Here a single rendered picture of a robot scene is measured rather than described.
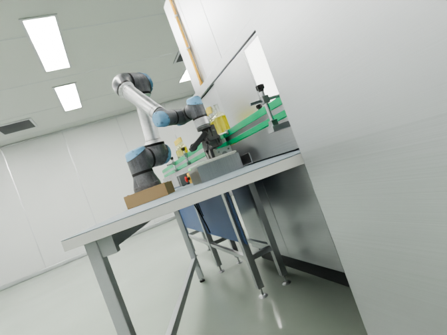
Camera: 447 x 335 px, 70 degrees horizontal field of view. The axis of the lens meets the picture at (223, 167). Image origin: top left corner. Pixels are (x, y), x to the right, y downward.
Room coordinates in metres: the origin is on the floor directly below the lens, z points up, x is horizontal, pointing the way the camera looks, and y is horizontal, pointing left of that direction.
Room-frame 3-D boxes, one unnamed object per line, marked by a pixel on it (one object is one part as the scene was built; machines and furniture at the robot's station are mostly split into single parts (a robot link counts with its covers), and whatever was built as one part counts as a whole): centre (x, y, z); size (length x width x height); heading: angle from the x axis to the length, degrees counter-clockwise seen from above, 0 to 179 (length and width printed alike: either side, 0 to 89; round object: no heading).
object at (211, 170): (1.57, 0.02, 0.79); 0.27 x 0.17 x 0.08; 111
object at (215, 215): (2.55, 0.22, 0.54); 1.59 x 0.18 x 0.43; 21
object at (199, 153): (2.54, 0.31, 0.92); 1.75 x 0.01 x 0.08; 21
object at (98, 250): (1.73, 0.44, 0.36); 1.51 x 0.09 x 0.71; 0
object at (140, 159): (1.74, 0.42, 0.98); 0.13 x 0.12 x 0.14; 140
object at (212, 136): (1.57, 0.02, 0.94); 0.09 x 0.08 x 0.12; 109
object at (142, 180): (1.73, 0.43, 0.87); 0.15 x 0.15 x 0.10
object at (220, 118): (1.86, -0.08, 0.99); 0.06 x 0.06 x 0.21; 21
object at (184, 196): (1.73, -0.23, 0.73); 1.58 x 1.52 x 0.04; 0
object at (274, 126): (1.10, -0.24, 0.90); 0.17 x 0.05 x 0.23; 111
